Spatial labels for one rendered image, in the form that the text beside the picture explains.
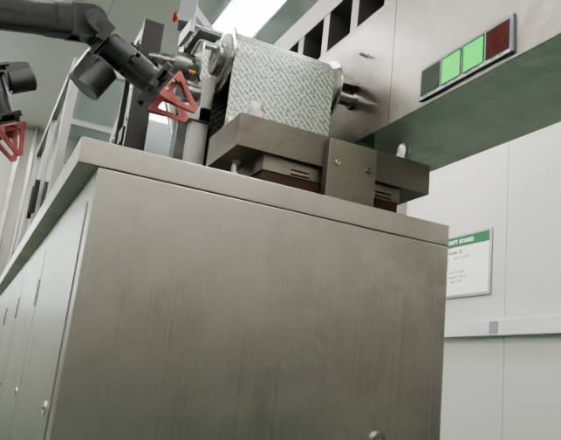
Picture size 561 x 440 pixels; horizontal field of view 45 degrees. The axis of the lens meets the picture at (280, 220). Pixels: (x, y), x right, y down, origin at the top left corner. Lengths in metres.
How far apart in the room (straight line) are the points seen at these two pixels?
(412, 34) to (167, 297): 0.79
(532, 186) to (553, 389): 1.25
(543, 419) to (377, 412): 3.11
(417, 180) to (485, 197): 3.51
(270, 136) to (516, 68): 0.43
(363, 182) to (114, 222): 0.46
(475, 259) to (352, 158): 3.57
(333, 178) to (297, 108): 0.30
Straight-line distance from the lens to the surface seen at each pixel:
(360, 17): 1.74
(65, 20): 1.30
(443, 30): 1.38
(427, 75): 1.36
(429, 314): 1.20
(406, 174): 1.30
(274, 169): 1.16
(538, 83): 1.27
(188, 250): 1.00
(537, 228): 4.40
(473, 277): 4.73
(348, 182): 1.19
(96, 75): 1.30
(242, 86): 1.41
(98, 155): 1.00
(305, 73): 1.49
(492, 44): 1.23
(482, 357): 4.60
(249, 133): 1.15
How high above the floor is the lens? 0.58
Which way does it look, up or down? 14 degrees up
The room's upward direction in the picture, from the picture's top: 6 degrees clockwise
